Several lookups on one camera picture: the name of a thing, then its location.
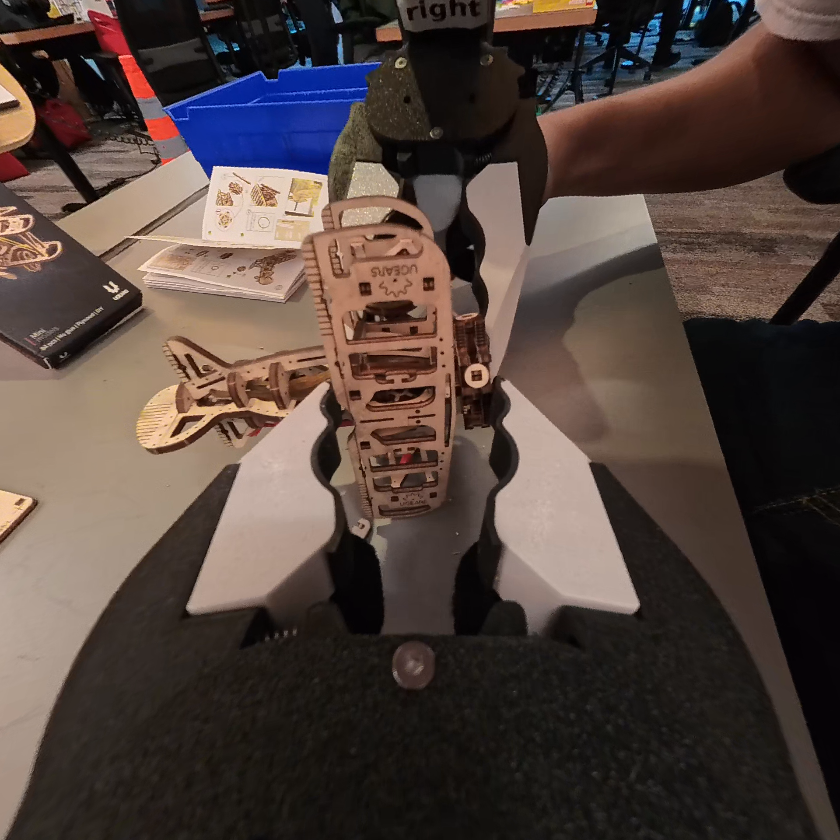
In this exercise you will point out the person's right forearm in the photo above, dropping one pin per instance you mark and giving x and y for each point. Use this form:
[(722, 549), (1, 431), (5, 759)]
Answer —
[(656, 124)]

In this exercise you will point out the orange traffic cone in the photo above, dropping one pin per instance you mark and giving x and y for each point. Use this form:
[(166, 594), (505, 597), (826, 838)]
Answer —
[(154, 124)]

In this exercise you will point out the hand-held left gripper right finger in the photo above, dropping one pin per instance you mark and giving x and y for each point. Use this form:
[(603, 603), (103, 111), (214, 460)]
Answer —
[(558, 525)]

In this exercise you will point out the black chair leg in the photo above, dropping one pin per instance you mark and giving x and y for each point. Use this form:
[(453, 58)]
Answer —
[(807, 289)]

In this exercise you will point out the black office chair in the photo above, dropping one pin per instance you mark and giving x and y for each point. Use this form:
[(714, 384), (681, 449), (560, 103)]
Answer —
[(630, 39), (164, 46)]

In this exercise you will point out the red bag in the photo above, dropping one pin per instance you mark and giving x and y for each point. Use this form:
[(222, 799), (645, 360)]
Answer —
[(13, 167), (62, 124)]

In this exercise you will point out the round wooden table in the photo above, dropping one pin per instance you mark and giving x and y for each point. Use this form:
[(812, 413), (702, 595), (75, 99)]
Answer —
[(13, 111)]

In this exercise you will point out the small wooden piece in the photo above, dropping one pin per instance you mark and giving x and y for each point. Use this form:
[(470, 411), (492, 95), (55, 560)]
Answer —
[(361, 528)]

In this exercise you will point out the wooden model airplane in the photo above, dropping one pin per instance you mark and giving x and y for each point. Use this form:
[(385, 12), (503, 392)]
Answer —
[(394, 272)]

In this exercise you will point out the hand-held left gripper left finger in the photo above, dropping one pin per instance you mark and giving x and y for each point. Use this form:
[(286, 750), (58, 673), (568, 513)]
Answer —
[(262, 525)]

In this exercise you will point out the person's white t-shirt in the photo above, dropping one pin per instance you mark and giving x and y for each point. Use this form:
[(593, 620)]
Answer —
[(807, 13)]

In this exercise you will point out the open instruction booklet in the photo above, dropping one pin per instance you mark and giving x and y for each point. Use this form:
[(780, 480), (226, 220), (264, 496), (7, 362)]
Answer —
[(262, 203)]

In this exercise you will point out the wooden parts sheet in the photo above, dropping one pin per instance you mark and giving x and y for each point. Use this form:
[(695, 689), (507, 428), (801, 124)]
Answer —
[(13, 515)]

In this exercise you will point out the blue plastic bin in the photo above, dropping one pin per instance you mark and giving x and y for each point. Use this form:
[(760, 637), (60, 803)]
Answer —
[(262, 131)]

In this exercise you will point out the person's dark jeans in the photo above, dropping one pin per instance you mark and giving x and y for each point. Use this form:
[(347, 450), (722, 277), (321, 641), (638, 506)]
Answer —
[(774, 426)]

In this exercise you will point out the black product box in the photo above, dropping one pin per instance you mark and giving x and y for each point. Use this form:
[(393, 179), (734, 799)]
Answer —
[(65, 308)]

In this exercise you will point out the grey desk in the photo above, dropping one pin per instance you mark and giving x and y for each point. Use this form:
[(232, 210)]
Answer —
[(144, 210), (98, 446)]

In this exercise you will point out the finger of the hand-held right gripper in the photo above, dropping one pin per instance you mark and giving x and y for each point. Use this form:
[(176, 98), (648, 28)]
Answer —
[(502, 249), (374, 190)]

